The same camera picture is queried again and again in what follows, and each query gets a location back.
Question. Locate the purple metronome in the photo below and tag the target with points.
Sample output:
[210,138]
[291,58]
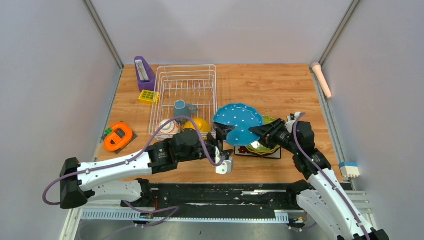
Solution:
[146,78]

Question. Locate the yellow ribbed bowl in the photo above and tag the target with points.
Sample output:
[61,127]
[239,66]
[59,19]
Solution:
[202,125]

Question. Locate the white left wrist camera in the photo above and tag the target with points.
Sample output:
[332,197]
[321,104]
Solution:
[225,167]

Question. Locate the teal floral mug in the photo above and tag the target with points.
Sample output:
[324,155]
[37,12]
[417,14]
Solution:
[183,109]

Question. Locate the yellow green toy block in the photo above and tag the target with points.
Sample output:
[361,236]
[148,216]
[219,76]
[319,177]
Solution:
[149,97]

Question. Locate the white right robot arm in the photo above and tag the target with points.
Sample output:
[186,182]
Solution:
[320,193]

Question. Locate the square floral plate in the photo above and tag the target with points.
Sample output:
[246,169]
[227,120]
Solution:
[260,152]

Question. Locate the beige cylinder handle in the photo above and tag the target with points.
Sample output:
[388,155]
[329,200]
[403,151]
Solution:
[317,69]

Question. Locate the white blue toy block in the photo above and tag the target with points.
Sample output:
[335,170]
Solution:
[349,169]

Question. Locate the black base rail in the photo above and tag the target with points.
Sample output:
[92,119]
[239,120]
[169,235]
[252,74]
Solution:
[270,203]

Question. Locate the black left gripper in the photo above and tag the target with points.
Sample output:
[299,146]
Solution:
[222,130]

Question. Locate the blue polka dot plate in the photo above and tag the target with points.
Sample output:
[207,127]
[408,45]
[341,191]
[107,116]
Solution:
[242,117]

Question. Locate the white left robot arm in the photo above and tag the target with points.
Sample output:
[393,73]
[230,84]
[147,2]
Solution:
[120,178]

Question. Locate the white wire dish rack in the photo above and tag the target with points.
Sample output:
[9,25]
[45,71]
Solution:
[194,84]

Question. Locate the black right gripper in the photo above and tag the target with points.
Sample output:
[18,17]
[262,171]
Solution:
[266,129]

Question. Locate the white orange patterned bowl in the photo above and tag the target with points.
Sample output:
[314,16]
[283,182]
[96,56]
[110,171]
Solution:
[168,130]

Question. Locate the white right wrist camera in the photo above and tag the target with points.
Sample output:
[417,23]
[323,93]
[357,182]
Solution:
[291,120]

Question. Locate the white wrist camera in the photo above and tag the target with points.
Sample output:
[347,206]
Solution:
[291,120]
[225,167]

